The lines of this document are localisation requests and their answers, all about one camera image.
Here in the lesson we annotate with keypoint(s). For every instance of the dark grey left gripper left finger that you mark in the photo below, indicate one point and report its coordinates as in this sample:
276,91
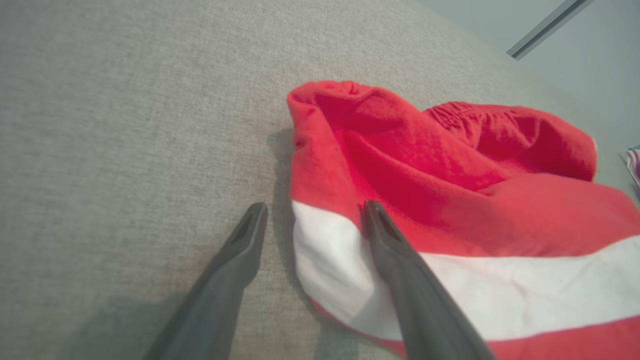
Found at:
210,310

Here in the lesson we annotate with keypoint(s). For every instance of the wide white partition panel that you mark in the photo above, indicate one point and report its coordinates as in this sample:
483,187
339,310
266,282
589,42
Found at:
475,20

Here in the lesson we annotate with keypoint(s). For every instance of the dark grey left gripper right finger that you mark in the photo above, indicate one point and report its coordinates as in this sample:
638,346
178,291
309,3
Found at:
425,310

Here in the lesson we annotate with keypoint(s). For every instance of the red shorts white stripe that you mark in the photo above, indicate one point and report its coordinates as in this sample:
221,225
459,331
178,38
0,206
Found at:
450,175

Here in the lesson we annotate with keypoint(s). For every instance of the red Bulls 23 jersey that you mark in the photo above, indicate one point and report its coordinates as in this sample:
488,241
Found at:
635,167

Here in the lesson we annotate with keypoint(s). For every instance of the light grey paired partition post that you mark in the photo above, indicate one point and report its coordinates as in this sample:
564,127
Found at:
545,30

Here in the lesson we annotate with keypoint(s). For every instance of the grey fabric sofa seat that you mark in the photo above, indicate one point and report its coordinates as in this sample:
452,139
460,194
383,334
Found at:
125,125

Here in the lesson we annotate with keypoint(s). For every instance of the narrow white partition panel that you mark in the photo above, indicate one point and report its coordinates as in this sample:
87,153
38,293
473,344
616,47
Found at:
600,75

